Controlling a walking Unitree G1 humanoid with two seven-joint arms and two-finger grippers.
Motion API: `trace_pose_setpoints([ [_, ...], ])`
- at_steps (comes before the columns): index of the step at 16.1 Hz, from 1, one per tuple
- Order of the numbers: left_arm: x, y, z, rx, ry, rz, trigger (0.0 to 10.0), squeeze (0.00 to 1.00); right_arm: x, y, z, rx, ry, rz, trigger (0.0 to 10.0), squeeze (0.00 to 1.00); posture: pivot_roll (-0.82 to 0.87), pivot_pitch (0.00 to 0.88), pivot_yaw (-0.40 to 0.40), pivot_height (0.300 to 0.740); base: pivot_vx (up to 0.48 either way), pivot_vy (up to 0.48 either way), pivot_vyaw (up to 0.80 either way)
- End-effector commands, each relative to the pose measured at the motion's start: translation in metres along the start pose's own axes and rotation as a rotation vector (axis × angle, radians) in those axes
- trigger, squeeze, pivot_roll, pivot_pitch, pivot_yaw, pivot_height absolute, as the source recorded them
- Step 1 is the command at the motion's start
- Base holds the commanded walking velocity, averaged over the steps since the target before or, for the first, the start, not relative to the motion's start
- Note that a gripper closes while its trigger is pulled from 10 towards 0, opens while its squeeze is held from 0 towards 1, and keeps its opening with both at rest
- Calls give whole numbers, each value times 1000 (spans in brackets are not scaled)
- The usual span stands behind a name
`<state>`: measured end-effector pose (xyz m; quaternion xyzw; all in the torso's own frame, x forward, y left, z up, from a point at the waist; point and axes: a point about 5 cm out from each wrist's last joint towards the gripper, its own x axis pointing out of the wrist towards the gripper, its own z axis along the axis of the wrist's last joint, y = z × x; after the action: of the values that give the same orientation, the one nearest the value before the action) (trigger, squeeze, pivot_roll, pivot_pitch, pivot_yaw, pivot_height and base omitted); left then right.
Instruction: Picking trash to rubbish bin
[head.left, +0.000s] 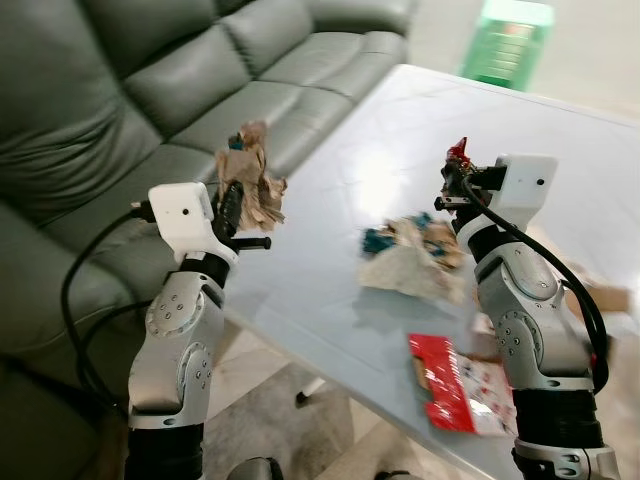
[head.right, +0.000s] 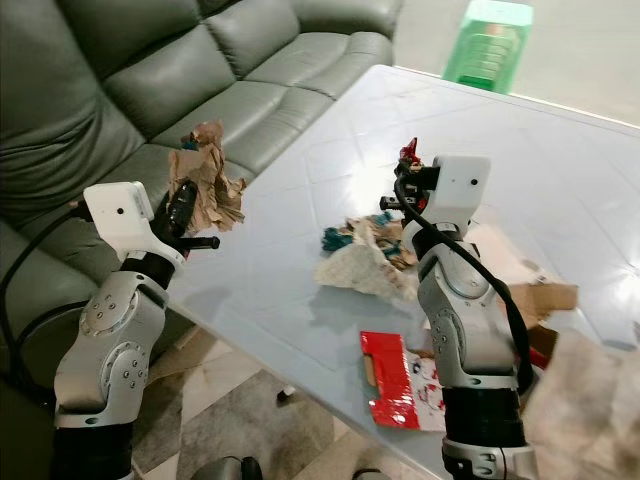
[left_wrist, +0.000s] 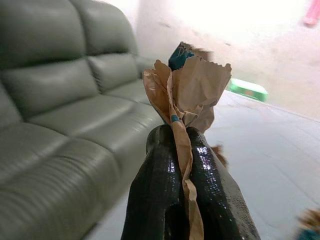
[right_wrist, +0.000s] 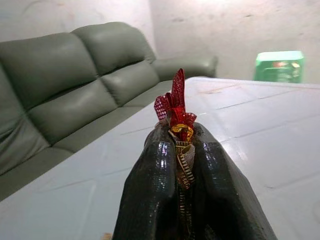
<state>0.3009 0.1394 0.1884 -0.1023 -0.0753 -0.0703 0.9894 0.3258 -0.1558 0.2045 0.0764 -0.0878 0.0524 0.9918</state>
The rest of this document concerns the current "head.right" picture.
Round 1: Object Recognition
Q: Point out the red plastic wrapper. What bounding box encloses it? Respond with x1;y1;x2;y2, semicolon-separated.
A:
399;138;422;168

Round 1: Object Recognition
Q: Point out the brown paper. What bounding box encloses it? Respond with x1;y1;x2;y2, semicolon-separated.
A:
168;122;248;235

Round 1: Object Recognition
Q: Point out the crumpled teal red wrapper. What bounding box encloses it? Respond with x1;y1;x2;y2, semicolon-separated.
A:
322;216;401;253

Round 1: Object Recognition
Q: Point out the crumpled beige paper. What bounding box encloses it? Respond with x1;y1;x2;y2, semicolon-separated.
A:
313;218;423;303

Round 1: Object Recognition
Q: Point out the white plastic folding table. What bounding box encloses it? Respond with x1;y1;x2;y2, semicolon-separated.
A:
168;65;640;480

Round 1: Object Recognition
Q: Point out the grey-green leather sofa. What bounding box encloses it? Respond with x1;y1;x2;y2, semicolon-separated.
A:
0;0;406;480

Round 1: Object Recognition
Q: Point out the green plastic stool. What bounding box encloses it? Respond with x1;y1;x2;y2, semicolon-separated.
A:
442;0;536;96

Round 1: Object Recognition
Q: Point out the torn brown cardboard piece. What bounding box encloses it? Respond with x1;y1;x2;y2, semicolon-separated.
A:
508;280;581;336

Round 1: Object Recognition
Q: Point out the flattened red white carton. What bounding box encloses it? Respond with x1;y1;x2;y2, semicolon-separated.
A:
358;330;447;432

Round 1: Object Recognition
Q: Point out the grey left robot leg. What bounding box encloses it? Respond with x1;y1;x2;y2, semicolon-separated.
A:
210;457;261;480

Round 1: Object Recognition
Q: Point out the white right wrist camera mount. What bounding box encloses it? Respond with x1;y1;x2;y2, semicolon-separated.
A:
432;155;491;236

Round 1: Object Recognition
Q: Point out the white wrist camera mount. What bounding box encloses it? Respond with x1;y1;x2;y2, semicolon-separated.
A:
432;155;491;236
84;182;186;269

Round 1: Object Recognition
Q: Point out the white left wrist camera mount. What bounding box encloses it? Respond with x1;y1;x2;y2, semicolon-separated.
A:
84;182;186;269

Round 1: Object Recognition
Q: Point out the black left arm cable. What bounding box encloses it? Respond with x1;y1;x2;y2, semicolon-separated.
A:
0;205;87;401

